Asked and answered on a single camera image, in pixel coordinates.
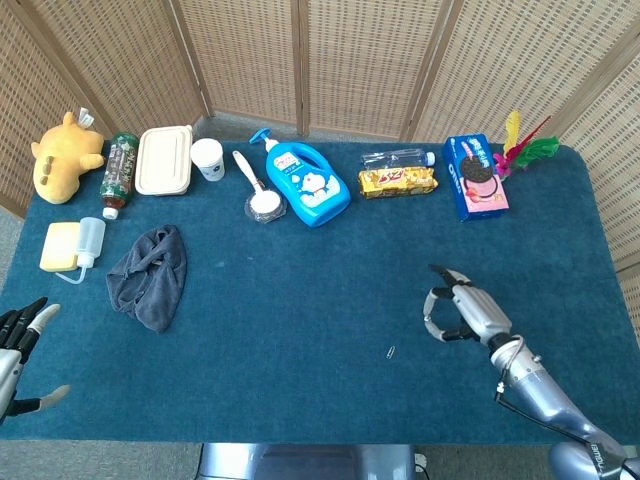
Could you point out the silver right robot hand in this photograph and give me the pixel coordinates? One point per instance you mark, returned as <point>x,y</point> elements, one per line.
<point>477,310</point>

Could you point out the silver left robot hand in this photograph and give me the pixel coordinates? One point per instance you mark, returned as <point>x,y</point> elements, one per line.
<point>12,345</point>

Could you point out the silver-blue robot base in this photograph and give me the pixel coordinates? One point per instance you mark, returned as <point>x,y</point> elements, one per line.
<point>305,462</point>

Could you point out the silver-blue right robot arm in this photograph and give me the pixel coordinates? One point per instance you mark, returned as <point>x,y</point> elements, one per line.
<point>545,395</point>

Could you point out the metal paper clip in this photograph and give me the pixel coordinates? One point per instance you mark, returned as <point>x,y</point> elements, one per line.
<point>390,351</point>

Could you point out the yellow sponge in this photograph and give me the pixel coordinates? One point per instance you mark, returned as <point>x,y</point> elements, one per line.
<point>59,246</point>

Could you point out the blue Oreo cookie box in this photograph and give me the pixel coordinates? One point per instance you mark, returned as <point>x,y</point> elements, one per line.
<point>477,180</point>

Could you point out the yellow biscuit pack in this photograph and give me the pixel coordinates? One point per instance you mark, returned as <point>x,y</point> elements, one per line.
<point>397,182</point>

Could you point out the dark grey towel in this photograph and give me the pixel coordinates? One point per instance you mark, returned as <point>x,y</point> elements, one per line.
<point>150,280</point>

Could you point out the white plug on base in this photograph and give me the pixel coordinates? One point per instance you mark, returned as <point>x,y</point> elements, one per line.
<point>421,462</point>

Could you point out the colourful feather shuttlecock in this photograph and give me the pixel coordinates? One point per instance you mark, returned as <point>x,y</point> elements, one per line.
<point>520,150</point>

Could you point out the clear plastic water bottle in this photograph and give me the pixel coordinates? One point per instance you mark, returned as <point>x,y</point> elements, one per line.
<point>395,159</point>

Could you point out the blue carpet table mat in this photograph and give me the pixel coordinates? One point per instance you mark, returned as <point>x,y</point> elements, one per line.
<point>300,310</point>

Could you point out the yellow plush toy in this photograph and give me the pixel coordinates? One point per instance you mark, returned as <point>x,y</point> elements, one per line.
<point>60,160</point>

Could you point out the green-label tea bottle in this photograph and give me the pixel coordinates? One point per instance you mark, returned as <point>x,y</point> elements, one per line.
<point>120,170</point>

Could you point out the blue detergent pump bottle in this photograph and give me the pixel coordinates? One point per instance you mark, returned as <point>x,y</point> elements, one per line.
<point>305,182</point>

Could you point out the beige lidded lunch box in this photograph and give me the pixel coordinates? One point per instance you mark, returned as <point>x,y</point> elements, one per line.
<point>164,161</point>

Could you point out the white paper cup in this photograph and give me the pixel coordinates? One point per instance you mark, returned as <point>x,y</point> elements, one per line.
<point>208,160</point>

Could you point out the woven bamboo folding screen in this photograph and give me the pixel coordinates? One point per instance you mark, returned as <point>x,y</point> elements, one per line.
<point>365,55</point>

